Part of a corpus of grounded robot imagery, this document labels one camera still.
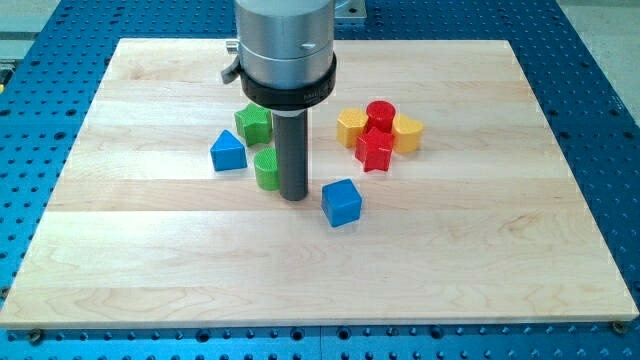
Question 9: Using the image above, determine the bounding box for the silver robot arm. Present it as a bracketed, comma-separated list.
[221, 0, 337, 111]

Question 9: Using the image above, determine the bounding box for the blue cube block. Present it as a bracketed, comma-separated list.
[321, 179, 362, 227]

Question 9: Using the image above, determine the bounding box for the green cylinder block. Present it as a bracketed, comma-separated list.
[254, 148, 279, 191]

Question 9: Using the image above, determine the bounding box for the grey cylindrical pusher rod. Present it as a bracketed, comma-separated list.
[272, 110, 308, 201]

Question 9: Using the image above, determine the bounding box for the red star block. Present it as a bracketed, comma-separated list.
[355, 127, 394, 172]

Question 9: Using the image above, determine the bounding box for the yellow hexagon block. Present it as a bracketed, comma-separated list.
[336, 108, 368, 148]

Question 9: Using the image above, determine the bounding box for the green star block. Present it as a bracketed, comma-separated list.
[234, 103, 272, 147]

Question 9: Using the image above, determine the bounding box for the red cylinder block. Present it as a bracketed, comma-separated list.
[366, 100, 396, 133]

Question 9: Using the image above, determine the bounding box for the blue triangle block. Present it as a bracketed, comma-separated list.
[210, 130, 247, 172]

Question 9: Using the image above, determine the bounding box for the yellow heart block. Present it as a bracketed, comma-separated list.
[392, 114, 424, 153]

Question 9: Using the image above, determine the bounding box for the light wooden board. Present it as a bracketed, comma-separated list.
[1, 38, 638, 329]

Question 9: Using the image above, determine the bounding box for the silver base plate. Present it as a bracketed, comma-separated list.
[334, 0, 368, 26]

